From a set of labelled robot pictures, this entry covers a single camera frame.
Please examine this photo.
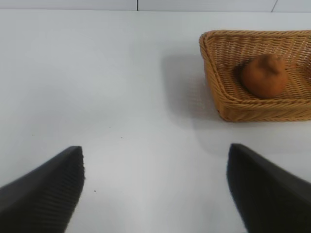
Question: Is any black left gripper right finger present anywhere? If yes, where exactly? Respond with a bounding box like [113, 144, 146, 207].
[226, 142, 311, 233]

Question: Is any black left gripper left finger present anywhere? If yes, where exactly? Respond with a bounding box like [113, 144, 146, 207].
[0, 145, 86, 233]

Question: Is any woven wicker basket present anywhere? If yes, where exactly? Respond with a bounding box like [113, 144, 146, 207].
[199, 29, 311, 123]

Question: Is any soft orange toy fruit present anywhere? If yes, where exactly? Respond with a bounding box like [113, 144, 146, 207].
[241, 53, 288, 100]

